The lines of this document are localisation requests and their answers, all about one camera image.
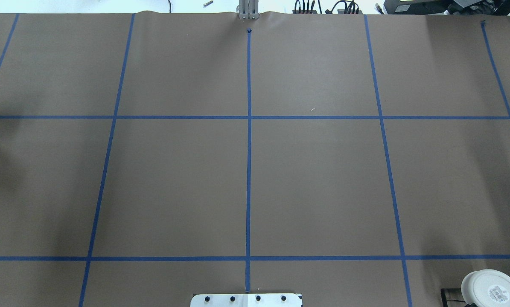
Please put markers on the white cup lower rack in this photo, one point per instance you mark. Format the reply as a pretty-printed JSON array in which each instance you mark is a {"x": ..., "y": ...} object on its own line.
[{"x": 486, "y": 288}]

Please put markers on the aluminium frame post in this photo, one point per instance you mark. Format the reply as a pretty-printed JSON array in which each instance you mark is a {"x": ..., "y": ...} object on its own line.
[{"x": 248, "y": 10}]

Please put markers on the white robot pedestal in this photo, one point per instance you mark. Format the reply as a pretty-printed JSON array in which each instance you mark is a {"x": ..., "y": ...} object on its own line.
[{"x": 247, "y": 300}]

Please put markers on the black wire cup rack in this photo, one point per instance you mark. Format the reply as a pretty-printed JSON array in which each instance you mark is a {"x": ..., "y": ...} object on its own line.
[{"x": 452, "y": 297}]

